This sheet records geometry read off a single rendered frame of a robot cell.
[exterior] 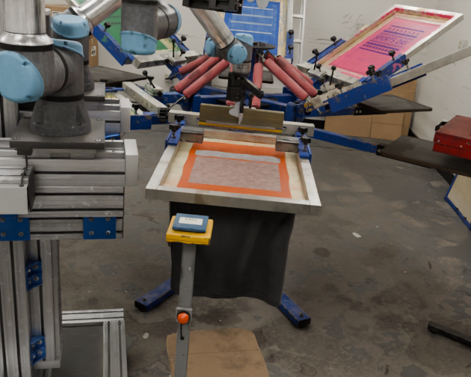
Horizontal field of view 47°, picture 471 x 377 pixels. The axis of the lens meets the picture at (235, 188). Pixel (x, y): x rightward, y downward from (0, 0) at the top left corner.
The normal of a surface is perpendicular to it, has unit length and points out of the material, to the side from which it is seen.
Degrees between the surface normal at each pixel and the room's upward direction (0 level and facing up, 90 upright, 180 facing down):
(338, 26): 90
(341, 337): 0
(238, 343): 0
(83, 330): 0
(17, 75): 97
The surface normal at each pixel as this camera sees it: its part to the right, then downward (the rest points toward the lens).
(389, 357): 0.09, -0.92
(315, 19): -0.04, 0.37
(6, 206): 0.22, 0.38
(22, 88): -0.25, 0.46
